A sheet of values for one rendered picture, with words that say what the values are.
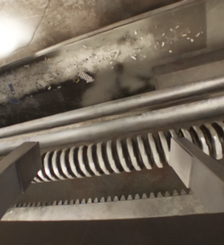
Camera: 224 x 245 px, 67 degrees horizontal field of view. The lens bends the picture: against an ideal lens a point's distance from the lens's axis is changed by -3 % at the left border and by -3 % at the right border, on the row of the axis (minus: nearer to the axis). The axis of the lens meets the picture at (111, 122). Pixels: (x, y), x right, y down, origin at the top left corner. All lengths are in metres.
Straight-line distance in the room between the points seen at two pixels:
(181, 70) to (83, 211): 0.34
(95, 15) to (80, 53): 0.41
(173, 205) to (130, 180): 0.08
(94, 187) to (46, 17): 0.79
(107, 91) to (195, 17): 0.28
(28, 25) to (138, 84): 0.65
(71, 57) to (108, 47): 0.10
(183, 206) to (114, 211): 0.08
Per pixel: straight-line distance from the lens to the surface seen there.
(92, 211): 0.25
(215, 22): 0.49
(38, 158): 0.17
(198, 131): 0.19
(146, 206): 0.23
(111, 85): 0.50
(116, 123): 0.24
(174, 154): 0.16
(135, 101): 0.28
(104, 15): 0.86
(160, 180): 0.27
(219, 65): 0.45
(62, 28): 0.92
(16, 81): 0.58
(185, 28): 0.47
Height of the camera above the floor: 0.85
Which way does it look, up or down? 51 degrees down
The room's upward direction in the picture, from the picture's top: 172 degrees counter-clockwise
